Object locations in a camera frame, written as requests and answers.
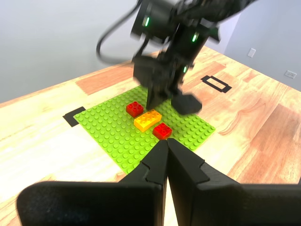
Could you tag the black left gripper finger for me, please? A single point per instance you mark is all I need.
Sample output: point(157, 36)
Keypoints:
point(94, 202)
point(225, 202)

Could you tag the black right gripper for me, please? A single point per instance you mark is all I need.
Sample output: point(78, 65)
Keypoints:
point(155, 73)

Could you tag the yellow two-by-four brick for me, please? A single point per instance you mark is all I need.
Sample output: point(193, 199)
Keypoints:
point(147, 120)

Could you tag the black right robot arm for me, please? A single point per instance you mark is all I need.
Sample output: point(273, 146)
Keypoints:
point(185, 47)

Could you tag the red two-by-two brick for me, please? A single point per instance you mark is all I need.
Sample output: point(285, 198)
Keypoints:
point(134, 109)
point(161, 131)

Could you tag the green lego baseplate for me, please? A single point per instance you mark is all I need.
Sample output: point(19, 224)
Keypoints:
point(108, 131)

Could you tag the black tape rectangle outline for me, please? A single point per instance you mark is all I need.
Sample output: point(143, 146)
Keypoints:
point(226, 89)

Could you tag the black tape corner marker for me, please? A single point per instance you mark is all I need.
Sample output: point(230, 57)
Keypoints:
point(69, 117)

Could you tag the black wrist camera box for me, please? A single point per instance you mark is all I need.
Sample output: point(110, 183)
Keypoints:
point(189, 105)

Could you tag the white wall switch plate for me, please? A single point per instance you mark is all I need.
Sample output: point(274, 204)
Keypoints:
point(251, 52)

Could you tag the white wall power outlet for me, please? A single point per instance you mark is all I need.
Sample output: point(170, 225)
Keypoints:
point(290, 74)

